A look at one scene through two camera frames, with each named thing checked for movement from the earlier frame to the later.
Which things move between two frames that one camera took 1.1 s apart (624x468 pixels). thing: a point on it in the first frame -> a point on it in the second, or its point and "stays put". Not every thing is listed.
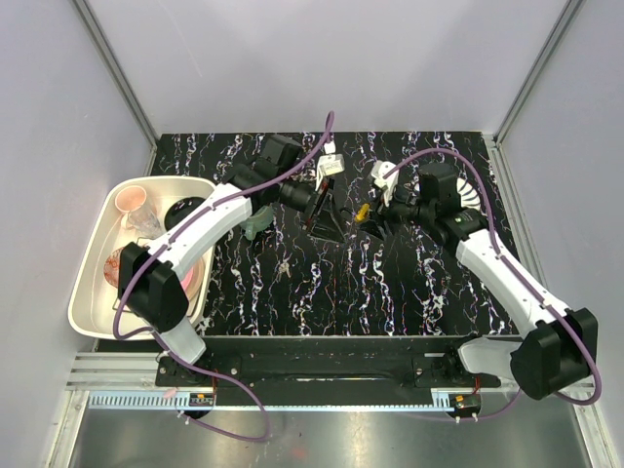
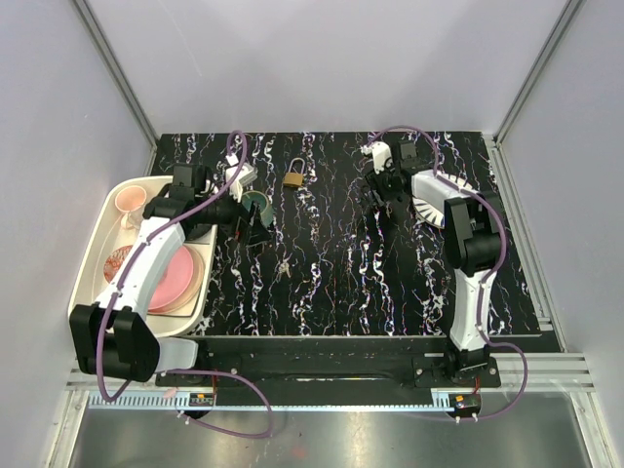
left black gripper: x=322 y=221 -> x=246 y=227
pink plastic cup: x=130 y=198 stays put
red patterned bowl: x=111 y=267 stays put
